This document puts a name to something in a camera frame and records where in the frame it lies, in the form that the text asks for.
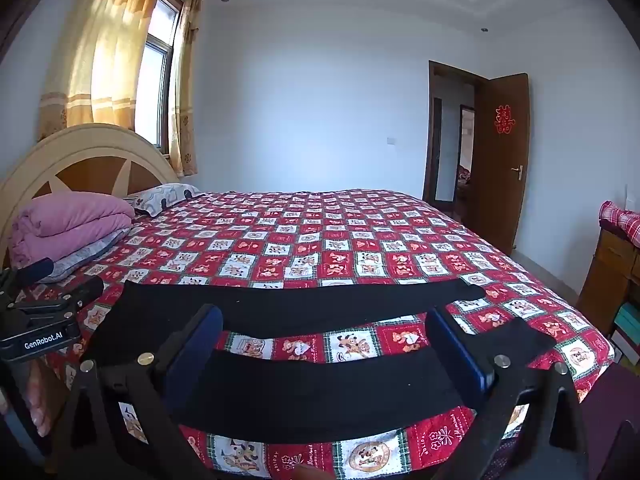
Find red printed bedspread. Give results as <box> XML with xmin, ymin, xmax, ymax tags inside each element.
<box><xmin>20</xmin><ymin>189</ymin><xmax>616</xmax><ymax>480</ymax></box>

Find narrow yellow curtain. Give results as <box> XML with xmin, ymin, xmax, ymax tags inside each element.
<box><xmin>168</xmin><ymin>0</ymin><xmax>203</xmax><ymax>177</ymax></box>

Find white box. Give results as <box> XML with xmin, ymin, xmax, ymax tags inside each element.
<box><xmin>611</xmin><ymin>327</ymin><xmax>640</xmax><ymax>366</ymax></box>

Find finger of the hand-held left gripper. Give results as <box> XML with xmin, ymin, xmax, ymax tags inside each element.
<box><xmin>15</xmin><ymin>276</ymin><xmax>105</xmax><ymax>311</ymax></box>
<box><xmin>15</xmin><ymin>257</ymin><xmax>55</xmax><ymax>283</ymax></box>

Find wide yellow curtain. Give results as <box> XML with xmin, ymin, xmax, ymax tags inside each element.
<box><xmin>39</xmin><ymin>0</ymin><xmax>171</xmax><ymax>141</ymax></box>

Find brown door frame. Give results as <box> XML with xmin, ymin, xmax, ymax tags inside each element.
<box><xmin>422</xmin><ymin>60</ymin><xmax>490</xmax><ymax>206</ymax></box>

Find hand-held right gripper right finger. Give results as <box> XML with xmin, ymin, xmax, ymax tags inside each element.
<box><xmin>425</xmin><ymin>305</ymin><xmax>591</xmax><ymax>480</ymax></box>

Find wooden cabinet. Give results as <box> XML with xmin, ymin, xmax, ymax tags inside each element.
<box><xmin>576</xmin><ymin>225</ymin><xmax>640</xmax><ymax>336</ymax></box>

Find person's left hand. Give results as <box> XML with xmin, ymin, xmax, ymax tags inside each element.
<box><xmin>0</xmin><ymin>357</ymin><xmax>58</xmax><ymax>438</ymax></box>

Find teal box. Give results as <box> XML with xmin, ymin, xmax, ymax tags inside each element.
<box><xmin>614</xmin><ymin>302</ymin><xmax>640</xmax><ymax>341</ymax></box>

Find black pants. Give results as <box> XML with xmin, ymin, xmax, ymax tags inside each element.
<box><xmin>82</xmin><ymin>279</ymin><xmax>556</xmax><ymax>446</ymax></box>

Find window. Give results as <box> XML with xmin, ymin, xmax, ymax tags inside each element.
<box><xmin>134</xmin><ymin>0</ymin><xmax>185</xmax><ymax>155</ymax></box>

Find red plaid cloth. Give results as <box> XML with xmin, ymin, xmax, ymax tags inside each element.
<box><xmin>599</xmin><ymin>200</ymin><xmax>640</xmax><ymax>250</ymax></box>

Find grey pillow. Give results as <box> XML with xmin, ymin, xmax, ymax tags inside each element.
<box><xmin>47</xmin><ymin>227</ymin><xmax>132</xmax><ymax>283</ymax></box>

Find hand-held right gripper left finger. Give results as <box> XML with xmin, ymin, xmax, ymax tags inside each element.
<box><xmin>50</xmin><ymin>304</ymin><xmax>224</xmax><ymax>480</ymax></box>

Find brown wooden door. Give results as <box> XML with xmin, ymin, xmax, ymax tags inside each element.
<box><xmin>470</xmin><ymin>73</ymin><xmax>530</xmax><ymax>257</ymax></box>

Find pink folded quilt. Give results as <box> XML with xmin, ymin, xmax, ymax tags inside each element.
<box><xmin>10</xmin><ymin>195</ymin><xmax>136</xmax><ymax>268</ymax></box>

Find white patterned pillow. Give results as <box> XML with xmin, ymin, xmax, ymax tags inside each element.
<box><xmin>124</xmin><ymin>183</ymin><xmax>203</xmax><ymax>218</ymax></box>

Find cream wooden headboard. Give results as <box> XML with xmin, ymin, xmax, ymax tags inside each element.
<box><xmin>0</xmin><ymin>123</ymin><xmax>180</xmax><ymax>268</ymax></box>

